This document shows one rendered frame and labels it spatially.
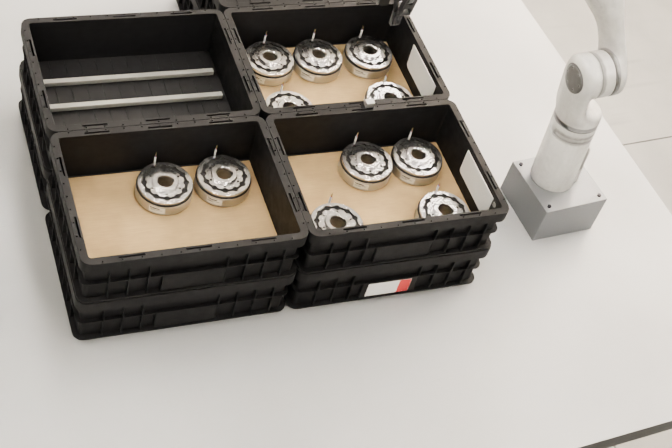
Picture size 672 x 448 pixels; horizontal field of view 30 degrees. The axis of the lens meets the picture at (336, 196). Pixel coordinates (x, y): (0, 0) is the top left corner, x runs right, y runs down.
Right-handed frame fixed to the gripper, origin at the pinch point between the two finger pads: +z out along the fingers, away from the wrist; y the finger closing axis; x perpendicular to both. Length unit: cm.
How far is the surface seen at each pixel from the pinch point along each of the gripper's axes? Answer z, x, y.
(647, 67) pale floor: 100, -151, 73
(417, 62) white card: 10.6, -7.1, -5.1
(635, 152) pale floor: 100, -127, 37
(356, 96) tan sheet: 17.7, 5.4, -6.4
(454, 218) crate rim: 8.1, 3.7, -48.3
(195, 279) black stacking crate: 16, 51, -47
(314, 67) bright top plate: 14.7, 13.2, 0.0
